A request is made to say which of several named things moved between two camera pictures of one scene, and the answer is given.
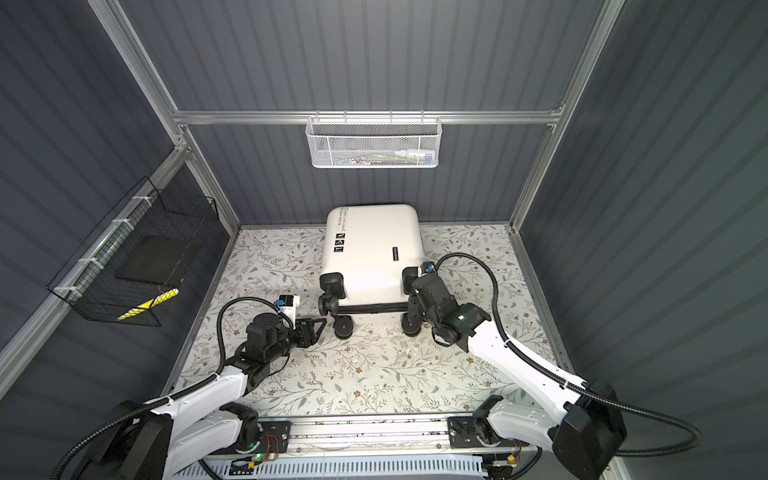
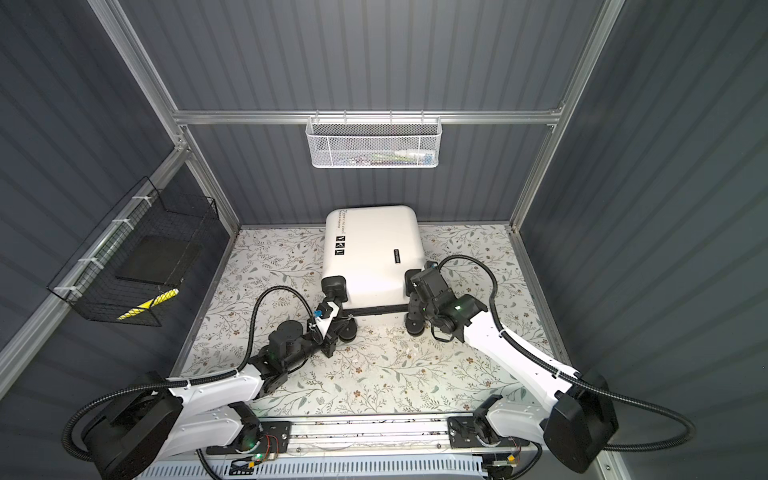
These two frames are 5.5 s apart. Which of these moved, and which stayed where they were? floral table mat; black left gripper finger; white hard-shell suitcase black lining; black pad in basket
Moved: black left gripper finger
Stayed: white hard-shell suitcase black lining; black pad in basket; floral table mat
